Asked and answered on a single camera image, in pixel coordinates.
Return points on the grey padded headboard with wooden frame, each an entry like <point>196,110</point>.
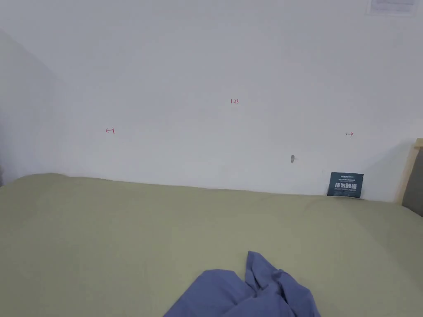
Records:
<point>414,185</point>

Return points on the dark card with white print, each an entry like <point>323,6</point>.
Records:
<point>345,185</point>

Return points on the blue shirt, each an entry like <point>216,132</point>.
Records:
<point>251,294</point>

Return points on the bed with pale green sheet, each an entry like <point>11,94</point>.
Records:
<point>99,237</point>

